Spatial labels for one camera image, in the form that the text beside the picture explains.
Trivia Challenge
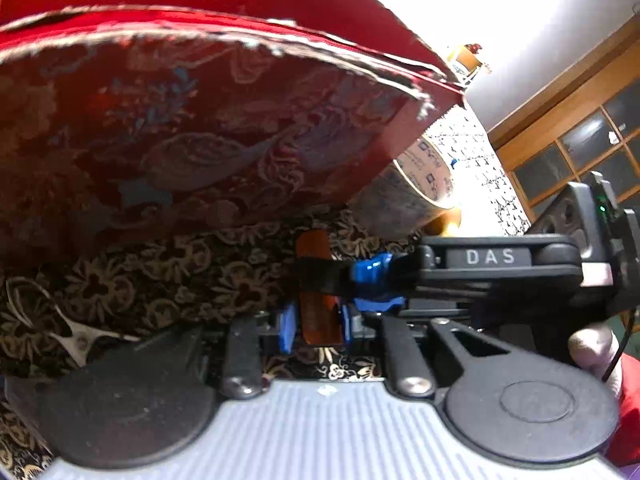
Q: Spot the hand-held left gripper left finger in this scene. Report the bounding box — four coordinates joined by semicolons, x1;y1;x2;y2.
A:
150;305;297;401

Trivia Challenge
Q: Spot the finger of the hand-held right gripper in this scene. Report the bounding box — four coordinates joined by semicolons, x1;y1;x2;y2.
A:
350;294;472;319
294;252;422;296

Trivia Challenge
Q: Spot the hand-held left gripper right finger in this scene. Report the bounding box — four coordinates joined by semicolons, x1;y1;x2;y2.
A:
340;304;533;400

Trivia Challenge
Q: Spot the orange lighter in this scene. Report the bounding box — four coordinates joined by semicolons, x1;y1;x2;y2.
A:
294;230;346;346

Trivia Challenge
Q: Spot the metal clip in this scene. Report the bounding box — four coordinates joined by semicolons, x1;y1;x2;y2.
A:
5;277;141;368

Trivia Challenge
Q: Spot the red fabric-covered box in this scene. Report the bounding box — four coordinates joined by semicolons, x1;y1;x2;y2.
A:
0;0;466;266

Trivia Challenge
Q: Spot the person's right hand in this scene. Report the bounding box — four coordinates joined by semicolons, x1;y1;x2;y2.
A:
568;322;623;397

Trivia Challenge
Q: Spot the small wooden gourd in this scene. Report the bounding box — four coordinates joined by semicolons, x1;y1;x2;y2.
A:
425;207;462;236

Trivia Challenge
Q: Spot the brown cardboard tape roll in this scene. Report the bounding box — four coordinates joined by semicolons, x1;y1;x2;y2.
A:
347;135;463;241

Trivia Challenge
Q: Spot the patterned tablecloth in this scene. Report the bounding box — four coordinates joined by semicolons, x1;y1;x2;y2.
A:
0;105;531;480

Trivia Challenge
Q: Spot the wooden framed window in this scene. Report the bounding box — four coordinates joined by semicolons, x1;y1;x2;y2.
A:
487;20;640;221

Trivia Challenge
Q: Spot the small cardboard box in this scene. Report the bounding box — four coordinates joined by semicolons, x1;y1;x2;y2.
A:
446;44;485;81

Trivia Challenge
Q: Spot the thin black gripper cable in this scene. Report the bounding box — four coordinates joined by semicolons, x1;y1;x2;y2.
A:
601;307;638;383

